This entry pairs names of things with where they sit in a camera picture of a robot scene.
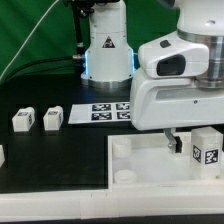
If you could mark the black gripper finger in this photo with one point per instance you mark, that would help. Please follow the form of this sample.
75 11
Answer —
174 142

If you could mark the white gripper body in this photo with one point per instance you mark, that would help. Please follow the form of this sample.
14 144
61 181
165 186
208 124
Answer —
172 103

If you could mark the white square tabletop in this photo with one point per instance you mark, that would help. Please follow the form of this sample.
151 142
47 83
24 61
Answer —
146 161

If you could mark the white sheet with AprilTags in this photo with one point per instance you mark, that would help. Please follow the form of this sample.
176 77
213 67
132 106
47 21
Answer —
99 112

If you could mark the white L-shaped obstacle fence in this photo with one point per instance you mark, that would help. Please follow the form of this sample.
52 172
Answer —
111 203

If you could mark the white block at left edge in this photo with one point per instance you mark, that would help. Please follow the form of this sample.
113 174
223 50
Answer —
2 157

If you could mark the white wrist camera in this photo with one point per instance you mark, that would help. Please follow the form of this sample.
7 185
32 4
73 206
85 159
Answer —
172 57

